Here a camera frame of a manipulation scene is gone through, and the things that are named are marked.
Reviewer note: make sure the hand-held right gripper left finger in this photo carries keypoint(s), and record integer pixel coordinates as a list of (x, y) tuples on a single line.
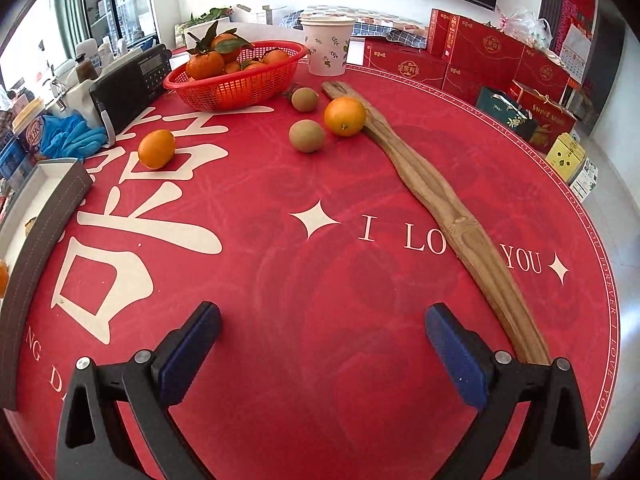
[(192, 355)]

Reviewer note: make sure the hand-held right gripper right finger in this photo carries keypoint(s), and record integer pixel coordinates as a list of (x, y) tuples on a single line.
[(455, 357)]

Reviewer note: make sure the grey box with white inside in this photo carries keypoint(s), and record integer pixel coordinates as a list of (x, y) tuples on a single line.
[(45, 240)]

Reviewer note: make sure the orange with stem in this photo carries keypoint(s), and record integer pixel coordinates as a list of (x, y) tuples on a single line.
[(2, 277)]

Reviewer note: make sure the printed red tablecloth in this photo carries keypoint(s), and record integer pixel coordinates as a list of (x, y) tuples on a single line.
[(310, 270)]

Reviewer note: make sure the long wooden stick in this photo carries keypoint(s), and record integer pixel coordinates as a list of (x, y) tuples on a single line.
[(440, 210)]

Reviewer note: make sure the smooth orange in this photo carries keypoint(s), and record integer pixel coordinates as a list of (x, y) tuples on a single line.
[(345, 116), (156, 148)]

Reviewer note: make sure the small white carton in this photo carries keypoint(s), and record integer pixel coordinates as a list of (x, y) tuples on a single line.
[(585, 177)]

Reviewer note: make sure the yellow carton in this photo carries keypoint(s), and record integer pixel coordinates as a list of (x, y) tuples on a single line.
[(565, 157)]

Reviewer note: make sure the brown kiwi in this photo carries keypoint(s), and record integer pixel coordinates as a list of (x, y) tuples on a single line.
[(304, 98), (306, 135)]

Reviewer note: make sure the dark green gift bag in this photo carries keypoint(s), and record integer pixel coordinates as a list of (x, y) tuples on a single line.
[(505, 112)]

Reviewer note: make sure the blue rubber gloves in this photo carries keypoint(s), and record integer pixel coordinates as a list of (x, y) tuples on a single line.
[(72, 135)]

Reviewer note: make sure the red plastic basket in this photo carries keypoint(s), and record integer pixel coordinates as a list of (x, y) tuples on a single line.
[(240, 92)]

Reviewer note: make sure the milk tea cup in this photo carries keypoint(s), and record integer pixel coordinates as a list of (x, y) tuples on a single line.
[(29, 132)]

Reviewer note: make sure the black radio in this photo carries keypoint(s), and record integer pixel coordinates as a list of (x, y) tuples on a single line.
[(132, 85)]

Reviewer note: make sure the pile of leafy mandarins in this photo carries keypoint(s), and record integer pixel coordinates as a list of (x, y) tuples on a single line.
[(205, 64)]

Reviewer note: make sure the white handbag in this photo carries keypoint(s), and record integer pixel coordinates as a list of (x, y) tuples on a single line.
[(75, 87)]

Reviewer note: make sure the brown jar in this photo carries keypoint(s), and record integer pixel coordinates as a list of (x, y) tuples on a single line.
[(86, 67)]

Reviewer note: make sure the large red gift box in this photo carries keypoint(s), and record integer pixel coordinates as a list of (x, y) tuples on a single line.
[(485, 40)]

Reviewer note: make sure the stack of paper cups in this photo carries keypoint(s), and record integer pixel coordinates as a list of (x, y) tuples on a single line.
[(327, 47)]

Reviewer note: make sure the clear plastic bag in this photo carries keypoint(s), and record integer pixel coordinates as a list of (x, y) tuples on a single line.
[(525, 27)]

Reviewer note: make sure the green plant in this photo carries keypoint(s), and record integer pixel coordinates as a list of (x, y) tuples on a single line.
[(210, 17)]

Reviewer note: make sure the glass door cabinet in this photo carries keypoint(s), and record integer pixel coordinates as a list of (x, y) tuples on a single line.
[(120, 0)]

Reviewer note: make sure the wall calendar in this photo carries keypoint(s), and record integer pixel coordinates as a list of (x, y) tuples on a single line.
[(576, 52)]

